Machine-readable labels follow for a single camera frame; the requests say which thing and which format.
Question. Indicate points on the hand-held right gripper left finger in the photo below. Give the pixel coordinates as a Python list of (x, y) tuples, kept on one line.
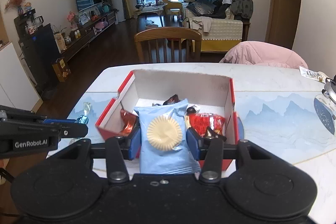
[(135, 144)]

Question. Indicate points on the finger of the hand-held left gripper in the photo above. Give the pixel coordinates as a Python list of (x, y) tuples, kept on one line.
[(60, 121), (74, 130)]

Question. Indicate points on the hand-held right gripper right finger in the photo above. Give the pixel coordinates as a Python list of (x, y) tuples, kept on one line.
[(193, 144)]

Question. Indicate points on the blue foil candy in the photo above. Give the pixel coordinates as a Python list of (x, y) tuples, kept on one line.
[(85, 115)]

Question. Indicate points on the copper brown snack packet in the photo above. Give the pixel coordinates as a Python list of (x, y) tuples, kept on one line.
[(128, 121)]

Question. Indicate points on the red snack packet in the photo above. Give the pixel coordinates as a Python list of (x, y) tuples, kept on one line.
[(204, 121)]

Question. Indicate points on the light blue biscuit packet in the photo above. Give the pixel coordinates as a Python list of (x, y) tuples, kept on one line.
[(162, 159)]

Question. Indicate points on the silver brown snack packet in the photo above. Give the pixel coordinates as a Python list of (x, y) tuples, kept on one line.
[(193, 109)]

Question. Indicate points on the dark brown small snack packet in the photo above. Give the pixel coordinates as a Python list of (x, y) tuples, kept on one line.
[(172, 100)]

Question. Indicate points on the red cardboard box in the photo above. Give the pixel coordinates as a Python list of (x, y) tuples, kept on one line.
[(181, 85)]

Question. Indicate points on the brown yellow carton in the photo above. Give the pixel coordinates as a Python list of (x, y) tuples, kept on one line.
[(61, 69)]

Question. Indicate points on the white cabinet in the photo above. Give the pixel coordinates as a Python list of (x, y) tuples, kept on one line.
[(13, 77)]

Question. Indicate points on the black cabinet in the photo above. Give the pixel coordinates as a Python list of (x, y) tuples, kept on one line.
[(39, 56)]

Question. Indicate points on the yellow printed box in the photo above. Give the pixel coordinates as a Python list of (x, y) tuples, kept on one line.
[(61, 41)]

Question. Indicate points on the dark wooden television cabinet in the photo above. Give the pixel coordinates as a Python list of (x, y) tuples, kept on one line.
[(78, 40)]

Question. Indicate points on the pink flowers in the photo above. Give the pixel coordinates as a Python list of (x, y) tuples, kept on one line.
[(72, 18)]

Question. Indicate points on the pink toy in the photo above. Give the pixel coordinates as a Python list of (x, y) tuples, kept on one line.
[(101, 24)]

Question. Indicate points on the black coffee machine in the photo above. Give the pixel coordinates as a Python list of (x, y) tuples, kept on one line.
[(26, 22)]

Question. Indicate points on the wooden dining chair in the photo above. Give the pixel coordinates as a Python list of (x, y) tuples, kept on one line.
[(168, 33)]

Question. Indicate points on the pink jacket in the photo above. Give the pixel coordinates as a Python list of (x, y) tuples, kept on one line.
[(262, 53)]

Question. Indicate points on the yellow sofa with cream cover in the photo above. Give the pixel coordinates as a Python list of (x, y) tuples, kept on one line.
[(223, 29)]

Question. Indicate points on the beige cloth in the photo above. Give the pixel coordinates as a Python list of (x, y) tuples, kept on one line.
[(200, 23)]

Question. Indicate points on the dried flowers in vase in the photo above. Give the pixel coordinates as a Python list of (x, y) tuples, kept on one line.
[(17, 1)]

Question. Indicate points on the wooden coffee table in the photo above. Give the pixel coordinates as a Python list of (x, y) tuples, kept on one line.
[(151, 9)]

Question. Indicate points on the small white packet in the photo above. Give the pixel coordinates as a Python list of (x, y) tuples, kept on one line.
[(309, 73)]

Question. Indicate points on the dark jacket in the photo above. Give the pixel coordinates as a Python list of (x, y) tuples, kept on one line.
[(241, 6)]

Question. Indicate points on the silver desk lamp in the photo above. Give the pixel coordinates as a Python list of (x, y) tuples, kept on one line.
[(331, 90)]

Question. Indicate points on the wooden door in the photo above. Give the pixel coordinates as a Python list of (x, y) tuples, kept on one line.
[(283, 3)]

